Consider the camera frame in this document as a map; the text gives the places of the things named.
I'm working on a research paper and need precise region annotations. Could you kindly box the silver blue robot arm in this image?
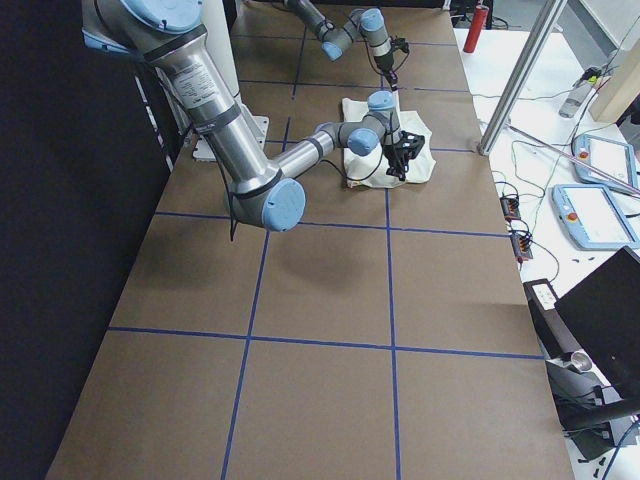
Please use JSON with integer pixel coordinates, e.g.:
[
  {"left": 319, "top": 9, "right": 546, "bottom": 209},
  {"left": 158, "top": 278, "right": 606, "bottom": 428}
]
[
  {"left": 81, "top": 1, "right": 425, "bottom": 232},
  {"left": 283, "top": 0, "right": 410, "bottom": 92}
]

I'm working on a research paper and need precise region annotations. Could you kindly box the red cylindrical bottle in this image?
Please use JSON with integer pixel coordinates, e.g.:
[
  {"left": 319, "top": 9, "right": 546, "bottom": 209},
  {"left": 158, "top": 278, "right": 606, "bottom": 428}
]
[{"left": 463, "top": 1, "right": 490, "bottom": 54}]

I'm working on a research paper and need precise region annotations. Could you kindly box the near blue teach pendant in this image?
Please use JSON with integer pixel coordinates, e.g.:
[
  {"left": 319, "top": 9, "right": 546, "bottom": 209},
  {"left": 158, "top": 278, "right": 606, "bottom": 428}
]
[{"left": 551, "top": 184, "right": 639, "bottom": 250}]

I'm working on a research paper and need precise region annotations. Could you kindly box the reacher grabber stick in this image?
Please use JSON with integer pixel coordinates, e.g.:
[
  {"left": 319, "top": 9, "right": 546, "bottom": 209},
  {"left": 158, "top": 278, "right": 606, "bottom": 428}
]
[{"left": 506, "top": 124, "right": 640, "bottom": 197}]

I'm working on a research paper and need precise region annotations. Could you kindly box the black orange connector board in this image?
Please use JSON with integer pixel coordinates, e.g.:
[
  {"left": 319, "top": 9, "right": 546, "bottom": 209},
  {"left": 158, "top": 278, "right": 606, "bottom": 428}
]
[
  {"left": 500, "top": 195, "right": 522, "bottom": 222},
  {"left": 509, "top": 231, "right": 533, "bottom": 264}
]

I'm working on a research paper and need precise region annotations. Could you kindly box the white column mount base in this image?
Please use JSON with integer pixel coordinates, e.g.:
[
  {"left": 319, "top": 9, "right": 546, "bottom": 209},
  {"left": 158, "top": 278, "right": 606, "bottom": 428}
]
[{"left": 201, "top": 0, "right": 269, "bottom": 150}]

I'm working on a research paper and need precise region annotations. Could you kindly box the far blue teach pendant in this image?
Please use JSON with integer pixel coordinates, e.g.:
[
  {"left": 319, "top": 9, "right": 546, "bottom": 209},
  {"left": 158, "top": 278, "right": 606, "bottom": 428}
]
[{"left": 573, "top": 134, "right": 639, "bottom": 192}]

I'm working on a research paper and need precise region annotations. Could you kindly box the aluminium frame post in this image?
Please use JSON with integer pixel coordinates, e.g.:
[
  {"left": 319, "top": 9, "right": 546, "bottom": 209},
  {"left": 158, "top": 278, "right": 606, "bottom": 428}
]
[{"left": 478, "top": 0, "right": 568, "bottom": 156}]

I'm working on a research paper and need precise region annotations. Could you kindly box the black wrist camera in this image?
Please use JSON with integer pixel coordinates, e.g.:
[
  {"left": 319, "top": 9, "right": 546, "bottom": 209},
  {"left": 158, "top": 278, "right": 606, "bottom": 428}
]
[
  {"left": 390, "top": 36, "right": 410, "bottom": 55},
  {"left": 397, "top": 130, "right": 425, "bottom": 161}
]

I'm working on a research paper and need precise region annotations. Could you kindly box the black monitor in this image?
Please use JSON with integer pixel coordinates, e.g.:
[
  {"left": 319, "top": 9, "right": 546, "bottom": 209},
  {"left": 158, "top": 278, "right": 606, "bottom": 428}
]
[{"left": 555, "top": 246, "right": 639, "bottom": 398}]

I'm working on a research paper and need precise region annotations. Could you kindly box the black box with white label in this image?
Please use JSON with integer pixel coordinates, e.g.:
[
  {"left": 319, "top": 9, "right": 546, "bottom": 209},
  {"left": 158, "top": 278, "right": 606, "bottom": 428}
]
[{"left": 523, "top": 279, "right": 581, "bottom": 358}]

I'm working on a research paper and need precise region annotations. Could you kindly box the cream long-sleeve printed shirt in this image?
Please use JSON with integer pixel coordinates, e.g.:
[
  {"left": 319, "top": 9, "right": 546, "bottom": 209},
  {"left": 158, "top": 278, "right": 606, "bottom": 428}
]
[{"left": 341, "top": 98, "right": 436, "bottom": 188}]

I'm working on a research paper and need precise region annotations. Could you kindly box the blue teach pendant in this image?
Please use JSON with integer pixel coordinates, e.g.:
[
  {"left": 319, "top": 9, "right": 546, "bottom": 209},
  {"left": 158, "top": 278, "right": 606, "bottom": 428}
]
[
  {"left": 551, "top": 184, "right": 639, "bottom": 250},
  {"left": 573, "top": 134, "right": 639, "bottom": 192}
]

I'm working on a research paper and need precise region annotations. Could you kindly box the silver metal cup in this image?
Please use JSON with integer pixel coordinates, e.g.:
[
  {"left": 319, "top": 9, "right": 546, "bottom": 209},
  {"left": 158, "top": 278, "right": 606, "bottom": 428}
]
[{"left": 568, "top": 351, "right": 593, "bottom": 374}]

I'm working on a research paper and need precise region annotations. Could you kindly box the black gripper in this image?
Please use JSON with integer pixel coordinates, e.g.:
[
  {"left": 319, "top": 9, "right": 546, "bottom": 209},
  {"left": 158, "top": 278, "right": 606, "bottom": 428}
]
[
  {"left": 375, "top": 53, "right": 398, "bottom": 91},
  {"left": 382, "top": 128, "right": 411, "bottom": 180}
]

